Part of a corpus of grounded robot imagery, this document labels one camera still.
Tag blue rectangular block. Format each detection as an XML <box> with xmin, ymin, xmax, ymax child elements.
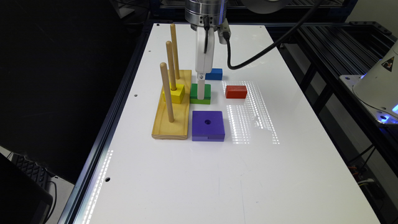
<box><xmin>205</xmin><ymin>68</ymin><xmax>223</xmax><ymax>80</ymax></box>

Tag rear wooden peg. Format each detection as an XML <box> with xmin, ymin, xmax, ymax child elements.
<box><xmin>170</xmin><ymin>24</ymin><xmax>180</xmax><ymax>80</ymax></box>

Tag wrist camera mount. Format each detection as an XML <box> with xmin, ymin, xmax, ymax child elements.
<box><xmin>217</xmin><ymin>19</ymin><xmax>231</xmax><ymax>45</ymax></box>

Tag front wooden peg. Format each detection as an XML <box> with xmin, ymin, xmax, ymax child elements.
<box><xmin>160</xmin><ymin>62</ymin><xmax>174</xmax><ymax>123</ymax></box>

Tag black aluminium frame rails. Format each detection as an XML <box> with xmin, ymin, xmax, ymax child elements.
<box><xmin>277</xmin><ymin>24</ymin><xmax>397</xmax><ymax>173</ymax></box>

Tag yellow square block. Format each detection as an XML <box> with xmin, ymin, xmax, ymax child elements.
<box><xmin>170</xmin><ymin>83</ymin><xmax>185</xmax><ymax>104</ymax></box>

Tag wooden peg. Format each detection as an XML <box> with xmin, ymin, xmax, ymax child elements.
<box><xmin>160</xmin><ymin>62</ymin><xmax>174</xmax><ymax>123</ymax></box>
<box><xmin>165</xmin><ymin>40</ymin><xmax>177</xmax><ymax>91</ymax></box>
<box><xmin>170</xmin><ymin>24</ymin><xmax>180</xmax><ymax>80</ymax></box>

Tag black keyboard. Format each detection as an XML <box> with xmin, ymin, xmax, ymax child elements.
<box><xmin>11</xmin><ymin>154</ymin><xmax>49</xmax><ymax>190</ymax></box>

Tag purple square block with hole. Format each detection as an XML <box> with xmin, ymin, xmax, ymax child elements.
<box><xmin>192</xmin><ymin>111</ymin><xmax>225</xmax><ymax>142</ymax></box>

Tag wooden peg base board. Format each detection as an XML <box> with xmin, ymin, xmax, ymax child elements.
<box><xmin>151</xmin><ymin>69</ymin><xmax>193</xmax><ymax>141</ymax></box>

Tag black cable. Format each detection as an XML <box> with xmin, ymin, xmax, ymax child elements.
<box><xmin>226</xmin><ymin>0</ymin><xmax>324</xmax><ymax>70</ymax></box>

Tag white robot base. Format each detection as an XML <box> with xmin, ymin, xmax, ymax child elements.
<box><xmin>340</xmin><ymin>44</ymin><xmax>397</xmax><ymax>125</ymax></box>

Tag middle wooden peg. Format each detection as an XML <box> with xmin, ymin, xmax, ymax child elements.
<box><xmin>165</xmin><ymin>40</ymin><xmax>177</xmax><ymax>91</ymax></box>

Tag green square block with hole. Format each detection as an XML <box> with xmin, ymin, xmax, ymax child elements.
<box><xmin>190</xmin><ymin>83</ymin><xmax>211</xmax><ymax>105</ymax></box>

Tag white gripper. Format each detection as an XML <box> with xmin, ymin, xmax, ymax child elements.
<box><xmin>195</xmin><ymin>27</ymin><xmax>215</xmax><ymax>100</ymax></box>

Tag red rectangular block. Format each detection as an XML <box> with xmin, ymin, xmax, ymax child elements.
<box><xmin>225</xmin><ymin>85</ymin><xmax>248</xmax><ymax>99</ymax></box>

